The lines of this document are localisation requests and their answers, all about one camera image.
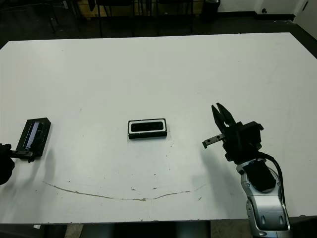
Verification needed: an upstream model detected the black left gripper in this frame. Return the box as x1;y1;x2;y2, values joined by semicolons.
0;122;46;185

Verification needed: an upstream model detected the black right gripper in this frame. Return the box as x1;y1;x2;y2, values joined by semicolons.
202;102;264;165

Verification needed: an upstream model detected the black box lid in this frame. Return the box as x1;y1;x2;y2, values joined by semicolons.
16;117;52;159

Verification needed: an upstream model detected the black slim camera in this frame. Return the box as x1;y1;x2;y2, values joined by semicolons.
130;122;164;132

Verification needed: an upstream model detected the black box base white insert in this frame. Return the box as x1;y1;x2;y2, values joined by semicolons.
128;118;167;141

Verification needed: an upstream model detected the black bin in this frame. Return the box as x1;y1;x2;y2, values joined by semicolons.
201;0;221;23

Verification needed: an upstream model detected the grey chair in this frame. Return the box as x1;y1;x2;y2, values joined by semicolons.
49;0;82;33

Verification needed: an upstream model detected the black office chair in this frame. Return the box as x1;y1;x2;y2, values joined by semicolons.
96;0;136;38

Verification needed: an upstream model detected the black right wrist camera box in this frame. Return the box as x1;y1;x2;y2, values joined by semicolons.
244;120;264;149

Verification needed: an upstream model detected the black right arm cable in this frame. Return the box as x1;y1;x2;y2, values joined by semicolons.
257;151;286;206

